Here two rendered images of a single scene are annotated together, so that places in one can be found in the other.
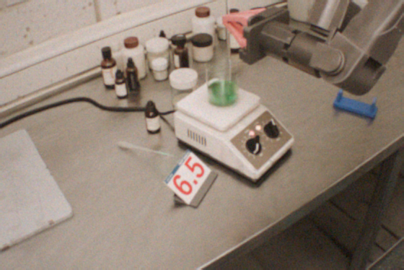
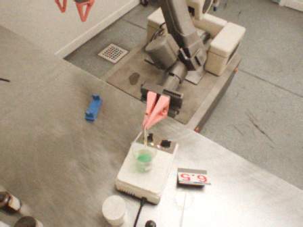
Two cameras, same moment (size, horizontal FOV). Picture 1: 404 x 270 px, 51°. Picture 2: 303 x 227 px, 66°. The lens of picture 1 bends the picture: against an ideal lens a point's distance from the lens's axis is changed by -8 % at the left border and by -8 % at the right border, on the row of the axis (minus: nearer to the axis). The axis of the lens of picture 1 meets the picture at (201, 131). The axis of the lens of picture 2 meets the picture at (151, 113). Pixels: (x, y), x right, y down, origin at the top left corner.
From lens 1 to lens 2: 86 cm
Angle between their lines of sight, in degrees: 73
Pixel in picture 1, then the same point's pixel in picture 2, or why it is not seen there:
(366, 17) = (187, 28)
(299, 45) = (181, 74)
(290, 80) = (67, 150)
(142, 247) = (245, 186)
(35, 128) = not seen: outside the picture
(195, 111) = (161, 176)
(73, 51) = not seen: outside the picture
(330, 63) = (203, 56)
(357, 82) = not seen: hidden behind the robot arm
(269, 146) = (158, 139)
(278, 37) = (176, 84)
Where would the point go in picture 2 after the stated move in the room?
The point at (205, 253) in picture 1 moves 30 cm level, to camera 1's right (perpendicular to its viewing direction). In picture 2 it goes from (230, 156) to (186, 91)
